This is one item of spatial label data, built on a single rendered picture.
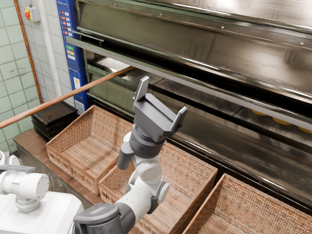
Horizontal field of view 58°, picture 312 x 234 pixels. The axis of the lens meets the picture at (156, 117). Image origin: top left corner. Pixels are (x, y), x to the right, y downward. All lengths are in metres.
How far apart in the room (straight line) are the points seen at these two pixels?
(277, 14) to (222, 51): 0.31
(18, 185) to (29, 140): 1.77
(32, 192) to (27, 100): 2.42
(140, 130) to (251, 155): 1.02
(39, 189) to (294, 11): 1.07
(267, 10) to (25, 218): 1.13
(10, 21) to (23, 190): 2.26
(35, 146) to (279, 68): 1.89
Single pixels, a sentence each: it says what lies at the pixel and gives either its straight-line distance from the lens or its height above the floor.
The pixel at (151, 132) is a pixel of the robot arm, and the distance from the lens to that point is 0.65.
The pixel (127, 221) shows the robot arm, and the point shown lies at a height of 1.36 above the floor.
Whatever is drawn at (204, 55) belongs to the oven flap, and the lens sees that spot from 1.48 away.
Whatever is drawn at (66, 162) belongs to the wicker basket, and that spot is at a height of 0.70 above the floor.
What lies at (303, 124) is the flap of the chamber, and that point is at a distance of 1.24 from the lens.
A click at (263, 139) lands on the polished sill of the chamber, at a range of 1.52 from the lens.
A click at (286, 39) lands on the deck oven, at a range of 1.31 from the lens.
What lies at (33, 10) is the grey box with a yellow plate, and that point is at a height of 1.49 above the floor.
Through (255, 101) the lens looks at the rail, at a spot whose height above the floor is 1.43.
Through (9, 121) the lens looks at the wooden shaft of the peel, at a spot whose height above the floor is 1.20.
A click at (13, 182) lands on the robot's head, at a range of 0.82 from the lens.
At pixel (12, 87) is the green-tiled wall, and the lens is 3.06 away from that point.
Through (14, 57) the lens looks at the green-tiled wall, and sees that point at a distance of 2.99.
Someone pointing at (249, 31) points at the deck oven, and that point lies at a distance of 1.36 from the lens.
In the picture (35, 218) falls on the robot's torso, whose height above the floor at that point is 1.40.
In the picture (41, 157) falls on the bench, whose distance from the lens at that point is 2.36.
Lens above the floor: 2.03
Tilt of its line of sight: 33 degrees down
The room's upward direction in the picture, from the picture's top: straight up
